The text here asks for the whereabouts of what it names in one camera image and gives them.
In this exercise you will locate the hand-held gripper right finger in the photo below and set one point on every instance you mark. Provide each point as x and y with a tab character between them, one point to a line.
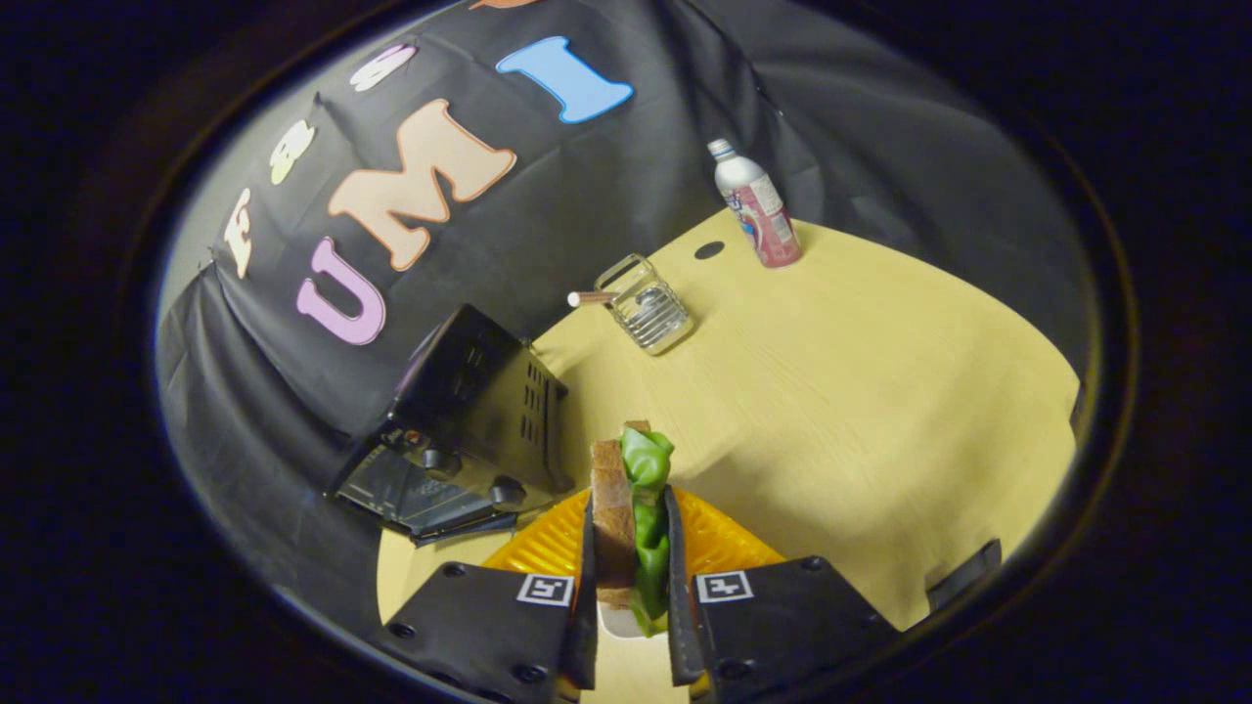
782	626

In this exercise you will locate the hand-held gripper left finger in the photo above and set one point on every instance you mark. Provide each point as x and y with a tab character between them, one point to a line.
479	626

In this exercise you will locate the lettuce sandwich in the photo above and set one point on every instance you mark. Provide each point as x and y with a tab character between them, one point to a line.
614	518

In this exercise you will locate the black toaster oven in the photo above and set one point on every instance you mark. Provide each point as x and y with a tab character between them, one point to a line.
469	411

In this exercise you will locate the brown stick white tip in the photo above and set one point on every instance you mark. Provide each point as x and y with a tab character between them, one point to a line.
587	298

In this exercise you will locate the clear ribbed glass container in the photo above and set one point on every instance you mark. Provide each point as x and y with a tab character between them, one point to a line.
648	308

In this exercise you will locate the black table grommet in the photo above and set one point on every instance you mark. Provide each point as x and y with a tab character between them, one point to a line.
709	250

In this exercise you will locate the pink label drink bottle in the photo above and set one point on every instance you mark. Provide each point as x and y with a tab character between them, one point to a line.
758	205

